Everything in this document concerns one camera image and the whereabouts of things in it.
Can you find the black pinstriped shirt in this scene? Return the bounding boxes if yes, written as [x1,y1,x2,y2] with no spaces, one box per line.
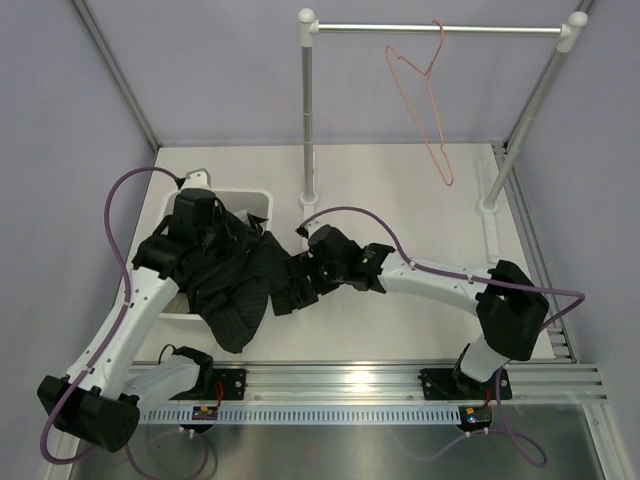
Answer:
[182,212,319,354]

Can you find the pink wire hanger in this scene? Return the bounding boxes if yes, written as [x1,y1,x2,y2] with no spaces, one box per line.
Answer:
[384,19,455,186]

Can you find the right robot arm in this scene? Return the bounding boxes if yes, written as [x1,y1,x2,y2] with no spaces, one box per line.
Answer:
[285,225,549,400]

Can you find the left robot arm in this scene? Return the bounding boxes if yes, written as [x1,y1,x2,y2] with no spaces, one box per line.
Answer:
[37,189,217,452]

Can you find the white plastic basket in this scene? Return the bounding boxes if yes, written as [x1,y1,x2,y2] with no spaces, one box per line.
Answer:
[159,188,274,323]

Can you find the silver clothes rack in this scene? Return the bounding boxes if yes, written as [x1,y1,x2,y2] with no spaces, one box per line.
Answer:
[297,8,590,264]

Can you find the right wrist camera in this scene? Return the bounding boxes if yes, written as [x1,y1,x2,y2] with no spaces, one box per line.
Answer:
[296,225,312,240]

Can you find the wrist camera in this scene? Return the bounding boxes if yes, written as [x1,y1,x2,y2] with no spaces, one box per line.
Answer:
[296,225,312,240]
[179,169,212,191]

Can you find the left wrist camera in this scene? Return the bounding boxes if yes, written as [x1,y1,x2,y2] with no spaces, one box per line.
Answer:
[179,169,212,191]

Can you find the white slotted cable duct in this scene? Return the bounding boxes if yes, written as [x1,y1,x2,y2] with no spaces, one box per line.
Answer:
[140,405,461,425]

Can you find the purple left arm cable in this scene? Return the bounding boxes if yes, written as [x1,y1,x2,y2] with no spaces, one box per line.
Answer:
[39,166,216,474]

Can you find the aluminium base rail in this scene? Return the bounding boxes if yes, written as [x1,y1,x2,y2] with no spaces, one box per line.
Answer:
[119,362,609,404]

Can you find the aluminium frame post left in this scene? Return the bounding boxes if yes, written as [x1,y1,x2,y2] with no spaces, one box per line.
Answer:
[68,0,162,153]

